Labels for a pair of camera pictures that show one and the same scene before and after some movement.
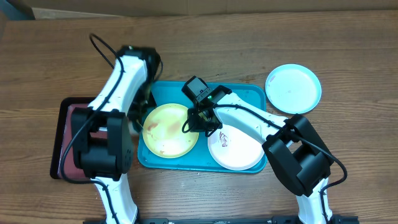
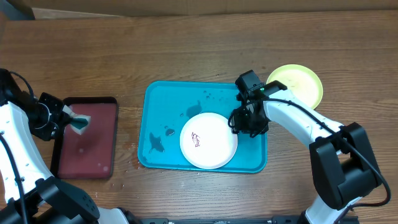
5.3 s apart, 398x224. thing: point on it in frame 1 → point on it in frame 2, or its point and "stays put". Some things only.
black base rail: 260,219 stays put
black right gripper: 197,124 → 240,125
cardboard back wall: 54,9 stays put
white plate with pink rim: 233,150 → 207,140
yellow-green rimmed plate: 162,132 → 303,83
